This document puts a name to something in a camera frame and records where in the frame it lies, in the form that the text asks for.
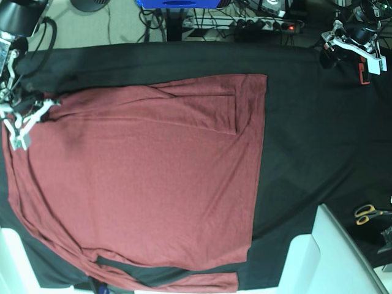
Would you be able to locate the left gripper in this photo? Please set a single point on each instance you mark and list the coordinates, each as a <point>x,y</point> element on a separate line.
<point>361,33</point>

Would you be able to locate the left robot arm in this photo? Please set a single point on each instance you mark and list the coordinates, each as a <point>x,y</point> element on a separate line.
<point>371,12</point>

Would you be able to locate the black table cloth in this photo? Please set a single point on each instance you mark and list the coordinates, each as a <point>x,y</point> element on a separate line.
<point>327,140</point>

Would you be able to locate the maroon long-sleeve T-shirt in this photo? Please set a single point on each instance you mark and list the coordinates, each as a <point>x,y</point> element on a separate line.
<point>163,175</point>

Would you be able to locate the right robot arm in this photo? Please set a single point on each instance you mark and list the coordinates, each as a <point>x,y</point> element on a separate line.
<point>20,20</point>

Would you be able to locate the orange black clamp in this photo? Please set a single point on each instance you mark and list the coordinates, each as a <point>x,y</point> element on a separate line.
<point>364,75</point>

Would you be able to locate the white power strip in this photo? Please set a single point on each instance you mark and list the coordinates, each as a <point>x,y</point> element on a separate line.
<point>225,22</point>

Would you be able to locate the yellow handled scissors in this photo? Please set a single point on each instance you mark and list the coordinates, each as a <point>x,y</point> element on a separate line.
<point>368,212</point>

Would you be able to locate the black table leg post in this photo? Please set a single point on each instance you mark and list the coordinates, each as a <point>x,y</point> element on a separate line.
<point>174,24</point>

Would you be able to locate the blue orange clamp bottom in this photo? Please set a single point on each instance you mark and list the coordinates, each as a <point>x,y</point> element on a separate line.
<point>99,287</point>

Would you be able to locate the blue plastic bin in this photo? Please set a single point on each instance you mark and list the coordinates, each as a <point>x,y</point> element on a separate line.
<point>178,4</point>

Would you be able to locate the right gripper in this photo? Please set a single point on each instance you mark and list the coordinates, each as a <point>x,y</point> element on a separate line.
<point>21,111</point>

